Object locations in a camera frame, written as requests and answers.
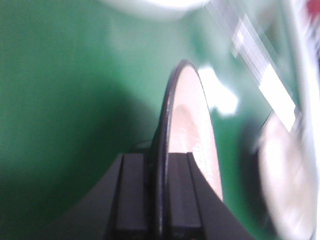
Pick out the green circular conveyor belt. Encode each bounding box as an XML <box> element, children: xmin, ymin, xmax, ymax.
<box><xmin>0</xmin><ymin>0</ymin><xmax>300</xmax><ymax>240</ymax></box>

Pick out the beige plate with black rim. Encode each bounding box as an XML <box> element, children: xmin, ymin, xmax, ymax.
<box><xmin>151</xmin><ymin>60</ymin><xmax>223</xmax><ymax>240</ymax></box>

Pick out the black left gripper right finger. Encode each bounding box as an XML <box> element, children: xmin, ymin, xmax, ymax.
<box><xmin>168</xmin><ymin>152</ymin><xmax>253</xmax><ymax>240</ymax></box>

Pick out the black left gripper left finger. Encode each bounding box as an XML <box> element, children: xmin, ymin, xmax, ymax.
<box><xmin>37</xmin><ymin>153</ymin><xmax>149</xmax><ymax>240</ymax></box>

